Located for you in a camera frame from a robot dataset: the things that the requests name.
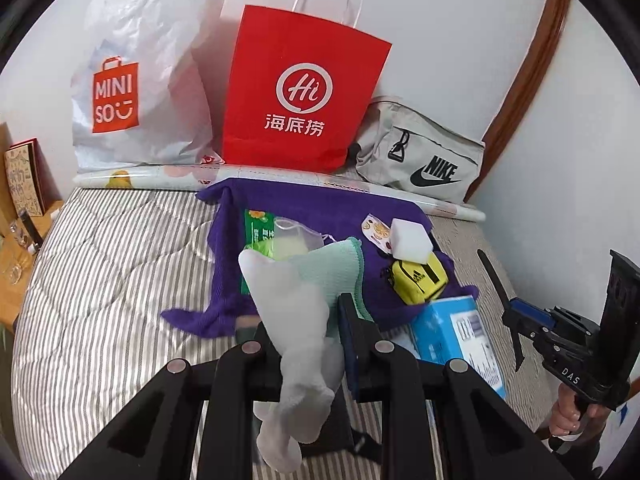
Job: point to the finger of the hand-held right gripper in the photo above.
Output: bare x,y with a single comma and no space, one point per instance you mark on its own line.
530,316
492,275

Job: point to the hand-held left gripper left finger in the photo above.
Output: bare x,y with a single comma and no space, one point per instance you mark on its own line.
252,360

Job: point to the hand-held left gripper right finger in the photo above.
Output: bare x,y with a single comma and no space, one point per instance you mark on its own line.
352,370

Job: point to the grey sock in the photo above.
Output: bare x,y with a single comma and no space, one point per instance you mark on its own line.
300,320

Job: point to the person's right hand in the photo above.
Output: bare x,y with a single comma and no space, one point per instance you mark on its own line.
562,412

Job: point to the blue box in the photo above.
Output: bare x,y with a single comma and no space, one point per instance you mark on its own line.
445,325

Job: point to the yellow small pouch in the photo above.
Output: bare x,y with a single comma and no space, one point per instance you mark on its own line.
415,280

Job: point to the white sponge block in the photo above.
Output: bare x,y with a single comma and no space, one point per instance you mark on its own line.
410,240

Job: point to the green cloth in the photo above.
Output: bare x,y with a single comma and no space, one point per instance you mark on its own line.
330,270

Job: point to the burger print packet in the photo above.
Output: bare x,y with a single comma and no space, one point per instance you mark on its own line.
377,232

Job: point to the clear pouch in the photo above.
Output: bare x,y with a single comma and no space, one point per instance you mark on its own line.
295,240

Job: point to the green packet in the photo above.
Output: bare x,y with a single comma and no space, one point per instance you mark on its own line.
257,232

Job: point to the grey waist bag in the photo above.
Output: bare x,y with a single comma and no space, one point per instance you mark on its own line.
450,145

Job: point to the purple towel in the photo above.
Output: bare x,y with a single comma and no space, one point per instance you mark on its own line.
350,205

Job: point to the striped mattress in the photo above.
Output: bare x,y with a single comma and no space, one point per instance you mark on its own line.
115,270

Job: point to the printed paper roll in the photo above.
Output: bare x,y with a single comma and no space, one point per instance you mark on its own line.
150,180

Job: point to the wooden nightstand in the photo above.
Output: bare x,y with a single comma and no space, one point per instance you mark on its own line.
50,215

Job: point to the clear glass cup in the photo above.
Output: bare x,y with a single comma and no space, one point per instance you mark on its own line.
15,270

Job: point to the black small bottle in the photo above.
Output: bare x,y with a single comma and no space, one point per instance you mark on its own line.
31,230

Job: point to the patterned book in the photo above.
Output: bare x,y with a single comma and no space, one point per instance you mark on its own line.
22,180

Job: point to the red paper bag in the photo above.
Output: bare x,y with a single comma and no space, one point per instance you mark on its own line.
260,60

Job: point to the white plastic shopping bag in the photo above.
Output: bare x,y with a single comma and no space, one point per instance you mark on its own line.
150,35

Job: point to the brown wooden door frame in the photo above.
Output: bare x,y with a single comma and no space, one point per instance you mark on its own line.
540,55

